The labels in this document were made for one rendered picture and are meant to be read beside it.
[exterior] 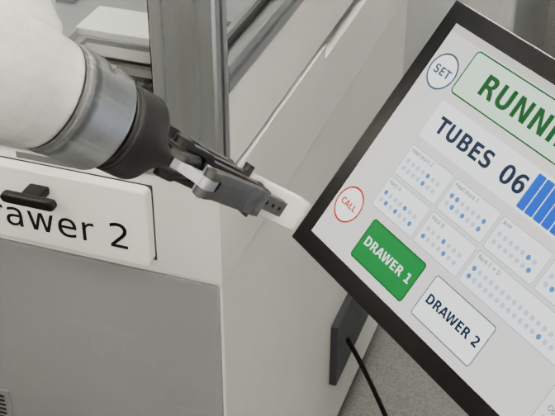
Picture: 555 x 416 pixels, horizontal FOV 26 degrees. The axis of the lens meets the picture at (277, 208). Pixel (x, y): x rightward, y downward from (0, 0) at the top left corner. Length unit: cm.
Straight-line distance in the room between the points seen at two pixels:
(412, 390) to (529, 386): 148
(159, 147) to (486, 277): 35
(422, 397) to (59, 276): 112
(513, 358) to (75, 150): 44
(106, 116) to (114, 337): 76
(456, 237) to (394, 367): 145
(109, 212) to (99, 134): 58
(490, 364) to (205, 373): 60
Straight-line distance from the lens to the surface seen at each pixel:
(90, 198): 150
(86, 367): 172
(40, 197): 150
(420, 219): 121
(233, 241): 152
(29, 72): 87
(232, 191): 100
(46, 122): 90
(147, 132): 95
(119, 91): 93
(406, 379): 259
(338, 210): 128
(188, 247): 150
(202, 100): 138
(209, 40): 134
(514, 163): 117
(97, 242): 154
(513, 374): 110
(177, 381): 166
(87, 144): 93
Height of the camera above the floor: 173
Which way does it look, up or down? 34 degrees down
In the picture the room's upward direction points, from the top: straight up
